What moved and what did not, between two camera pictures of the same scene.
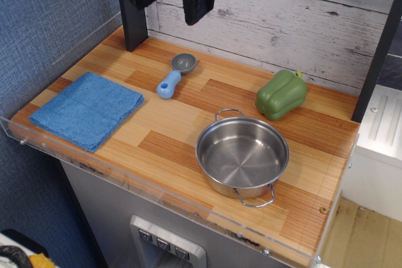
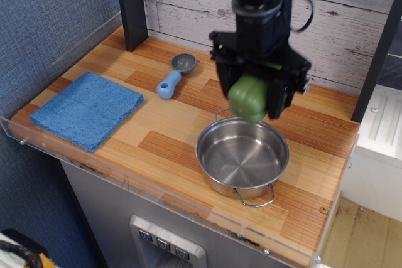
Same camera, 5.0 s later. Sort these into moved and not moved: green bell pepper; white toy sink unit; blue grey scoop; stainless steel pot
Moved: green bell pepper
Not moved: white toy sink unit; stainless steel pot; blue grey scoop
